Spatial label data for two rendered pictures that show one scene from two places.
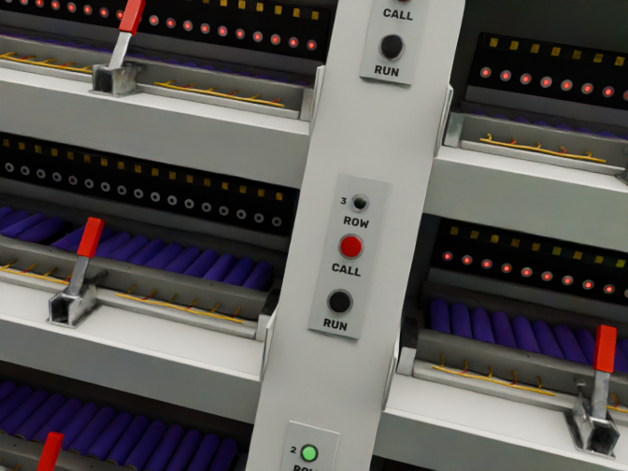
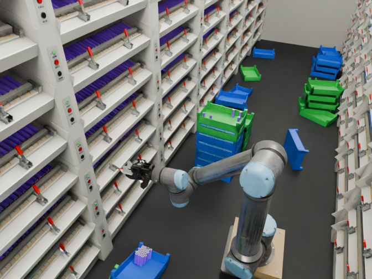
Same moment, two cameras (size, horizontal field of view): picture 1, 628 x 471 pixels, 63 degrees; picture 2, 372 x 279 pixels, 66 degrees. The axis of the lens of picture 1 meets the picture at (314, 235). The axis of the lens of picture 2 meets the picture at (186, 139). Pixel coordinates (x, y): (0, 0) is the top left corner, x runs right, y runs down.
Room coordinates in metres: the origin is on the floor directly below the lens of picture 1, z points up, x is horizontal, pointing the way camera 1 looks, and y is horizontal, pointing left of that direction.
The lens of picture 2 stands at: (-0.22, 1.45, 1.64)
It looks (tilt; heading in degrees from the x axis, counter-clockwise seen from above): 38 degrees down; 286
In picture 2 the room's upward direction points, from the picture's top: 1 degrees clockwise
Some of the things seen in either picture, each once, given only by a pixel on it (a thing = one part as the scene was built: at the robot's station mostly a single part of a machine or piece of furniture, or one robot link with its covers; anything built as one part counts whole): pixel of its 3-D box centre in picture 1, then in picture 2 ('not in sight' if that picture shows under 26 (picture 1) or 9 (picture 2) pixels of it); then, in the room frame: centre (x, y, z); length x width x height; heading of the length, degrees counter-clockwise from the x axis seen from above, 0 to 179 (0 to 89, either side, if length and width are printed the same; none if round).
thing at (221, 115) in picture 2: not in sight; (222, 115); (0.01, -0.26, 0.52); 0.30 x 0.20 x 0.08; 171
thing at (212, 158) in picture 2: not in sight; (218, 150); (0.01, -0.26, 0.20); 0.30 x 0.20 x 0.08; 171
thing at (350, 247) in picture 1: (350, 246); not in sight; (0.39, -0.03, 0.64); 0.02 x 0.01 x 0.02; 83
